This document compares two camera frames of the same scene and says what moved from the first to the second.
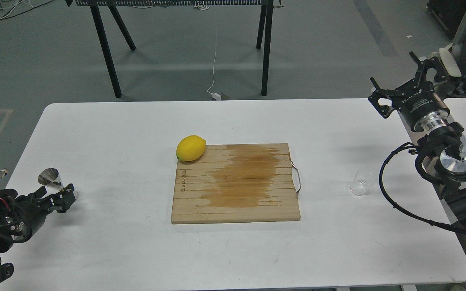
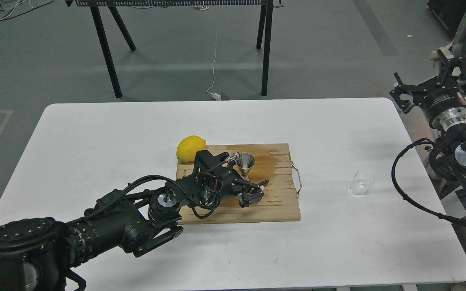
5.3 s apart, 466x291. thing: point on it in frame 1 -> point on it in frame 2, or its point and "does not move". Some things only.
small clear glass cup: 363,178 does not move
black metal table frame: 264,33 does not move
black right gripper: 420,104 -> 442,100
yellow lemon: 191,148 does not move
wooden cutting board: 236,183 does not move
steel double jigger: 51,177 -> 245,161
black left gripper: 1,218 -> 211,181
